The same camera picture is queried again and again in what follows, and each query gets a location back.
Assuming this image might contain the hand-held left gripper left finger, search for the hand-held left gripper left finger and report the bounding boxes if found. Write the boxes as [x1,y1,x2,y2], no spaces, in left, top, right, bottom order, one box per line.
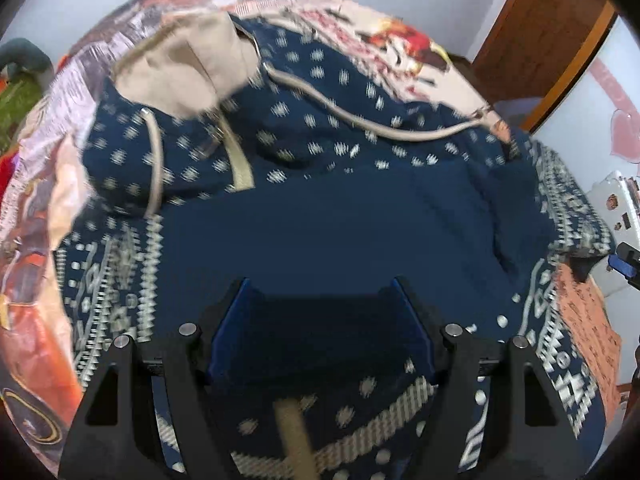
[59,276,262,480]

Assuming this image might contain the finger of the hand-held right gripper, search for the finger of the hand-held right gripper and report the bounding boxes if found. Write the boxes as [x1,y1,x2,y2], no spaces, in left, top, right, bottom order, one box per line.
[606,241,640,292]

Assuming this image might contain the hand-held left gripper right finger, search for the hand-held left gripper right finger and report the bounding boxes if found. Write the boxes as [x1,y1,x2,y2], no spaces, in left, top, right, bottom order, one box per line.
[391,275,592,480]

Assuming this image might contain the navy patterned hooded sweater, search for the navy patterned hooded sweater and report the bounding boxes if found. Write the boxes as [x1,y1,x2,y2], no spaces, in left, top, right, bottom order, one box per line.
[54,12,618,480]

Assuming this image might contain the white cabinet with stickers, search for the white cabinet with stickers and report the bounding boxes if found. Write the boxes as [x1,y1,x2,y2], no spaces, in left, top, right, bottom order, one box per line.
[586,170,640,313]

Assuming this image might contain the wooden door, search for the wooden door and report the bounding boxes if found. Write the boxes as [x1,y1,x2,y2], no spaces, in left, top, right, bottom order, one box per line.
[470,0,620,134]

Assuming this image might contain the red and yellow cloth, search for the red and yellow cloth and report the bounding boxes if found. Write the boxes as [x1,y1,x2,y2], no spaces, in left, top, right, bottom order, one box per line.
[0,152,22,197]

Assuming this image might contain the printed blanket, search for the printed blanket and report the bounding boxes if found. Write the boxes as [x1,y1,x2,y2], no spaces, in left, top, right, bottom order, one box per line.
[0,0,625,477]

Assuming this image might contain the green patterned bag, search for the green patterned bag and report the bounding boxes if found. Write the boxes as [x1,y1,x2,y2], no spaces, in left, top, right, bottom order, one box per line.
[0,77,45,157]

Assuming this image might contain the grey cloth bundle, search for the grey cloth bundle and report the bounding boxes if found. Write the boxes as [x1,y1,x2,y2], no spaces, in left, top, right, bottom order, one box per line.
[0,38,54,80]

